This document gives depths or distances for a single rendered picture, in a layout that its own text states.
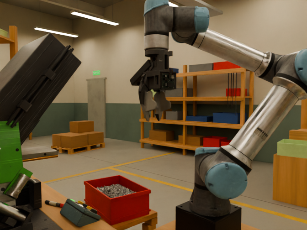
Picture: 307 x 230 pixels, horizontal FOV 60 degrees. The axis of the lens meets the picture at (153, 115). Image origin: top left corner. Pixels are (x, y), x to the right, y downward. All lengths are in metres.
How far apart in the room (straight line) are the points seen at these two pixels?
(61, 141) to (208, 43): 6.47
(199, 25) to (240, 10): 5.94
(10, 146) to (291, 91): 0.93
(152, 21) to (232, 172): 0.49
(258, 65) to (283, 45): 5.22
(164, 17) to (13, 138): 0.66
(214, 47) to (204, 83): 5.94
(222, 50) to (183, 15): 0.22
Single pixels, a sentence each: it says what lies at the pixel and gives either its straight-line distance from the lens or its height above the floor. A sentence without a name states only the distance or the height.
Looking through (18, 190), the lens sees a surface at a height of 1.05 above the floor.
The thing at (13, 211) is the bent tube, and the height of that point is 0.99.
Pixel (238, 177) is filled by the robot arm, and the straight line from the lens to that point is 0.84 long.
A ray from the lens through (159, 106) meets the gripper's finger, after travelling 0.84.
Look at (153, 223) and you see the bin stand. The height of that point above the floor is 0.75.
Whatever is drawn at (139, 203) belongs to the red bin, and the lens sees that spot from 1.30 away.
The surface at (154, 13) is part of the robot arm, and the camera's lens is 0.82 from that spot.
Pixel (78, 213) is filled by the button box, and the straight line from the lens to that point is 1.05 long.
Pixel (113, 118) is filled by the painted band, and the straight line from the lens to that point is 9.33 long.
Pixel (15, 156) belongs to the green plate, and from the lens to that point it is 1.05.
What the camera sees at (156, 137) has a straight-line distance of 7.24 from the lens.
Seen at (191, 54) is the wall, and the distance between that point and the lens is 7.22.
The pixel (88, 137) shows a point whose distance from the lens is 7.33.
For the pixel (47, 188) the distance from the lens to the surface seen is 1.50.
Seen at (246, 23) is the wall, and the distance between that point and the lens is 6.63.
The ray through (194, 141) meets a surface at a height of 0.35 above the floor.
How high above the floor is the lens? 1.34
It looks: 3 degrees down
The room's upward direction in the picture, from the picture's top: straight up
